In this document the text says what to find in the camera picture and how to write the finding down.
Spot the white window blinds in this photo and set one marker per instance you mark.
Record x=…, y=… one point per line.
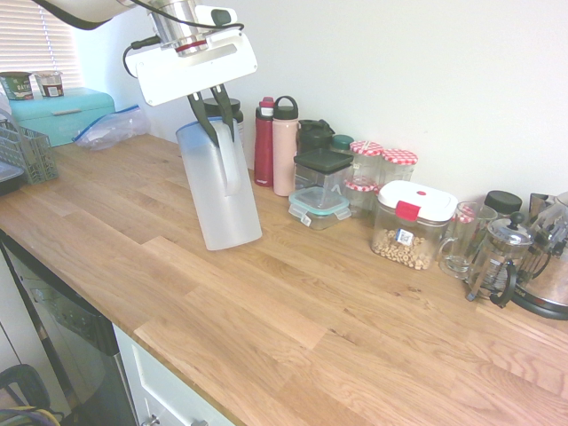
x=26, y=40

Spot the white cabinet drawer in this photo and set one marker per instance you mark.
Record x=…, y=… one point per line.
x=164, y=386

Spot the green oatmeal cup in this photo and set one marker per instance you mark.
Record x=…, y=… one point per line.
x=17, y=85

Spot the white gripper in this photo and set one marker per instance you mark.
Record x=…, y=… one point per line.
x=195, y=73

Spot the white translucent plastic pitcher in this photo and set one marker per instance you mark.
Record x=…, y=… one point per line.
x=222, y=208

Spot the glass jar wide black lid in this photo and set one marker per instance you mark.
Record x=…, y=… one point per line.
x=502, y=200

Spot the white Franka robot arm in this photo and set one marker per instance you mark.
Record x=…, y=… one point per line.
x=175, y=15

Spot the dark backpack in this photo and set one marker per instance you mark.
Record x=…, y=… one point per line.
x=24, y=395

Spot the clear zip bag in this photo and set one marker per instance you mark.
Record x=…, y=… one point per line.
x=111, y=131

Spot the tall jar red checked lid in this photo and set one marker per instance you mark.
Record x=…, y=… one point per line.
x=366, y=157
x=399, y=166

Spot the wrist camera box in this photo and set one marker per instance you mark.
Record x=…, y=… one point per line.
x=220, y=16

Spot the stainless steel dishwasher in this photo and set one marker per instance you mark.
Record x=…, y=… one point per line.
x=66, y=337

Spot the green lidded jar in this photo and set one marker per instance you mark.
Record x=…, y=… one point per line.
x=342, y=143

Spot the teal bread box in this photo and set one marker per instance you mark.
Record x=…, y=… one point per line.
x=57, y=115

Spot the stainless steel electric kettle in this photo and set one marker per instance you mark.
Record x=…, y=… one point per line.
x=548, y=275

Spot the clear glass mug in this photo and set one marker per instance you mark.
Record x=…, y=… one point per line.
x=457, y=255

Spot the glass container teal lid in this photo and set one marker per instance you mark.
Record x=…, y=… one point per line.
x=318, y=205

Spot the black dish rack tray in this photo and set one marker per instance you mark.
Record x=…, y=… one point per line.
x=8, y=177

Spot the small jar red checked lid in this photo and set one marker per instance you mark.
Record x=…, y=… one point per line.
x=360, y=195
x=465, y=218

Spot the black lidded jar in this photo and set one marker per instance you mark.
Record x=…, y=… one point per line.
x=238, y=116

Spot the cereal container white red lid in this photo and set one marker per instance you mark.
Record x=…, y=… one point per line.
x=415, y=213

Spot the red water bottle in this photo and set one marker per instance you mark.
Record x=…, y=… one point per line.
x=264, y=146

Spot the square container black lid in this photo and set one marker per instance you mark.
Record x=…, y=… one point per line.
x=321, y=162

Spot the pink water bottle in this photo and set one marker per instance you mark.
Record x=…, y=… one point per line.
x=284, y=155

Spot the glass french press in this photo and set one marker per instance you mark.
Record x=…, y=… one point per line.
x=501, y=257

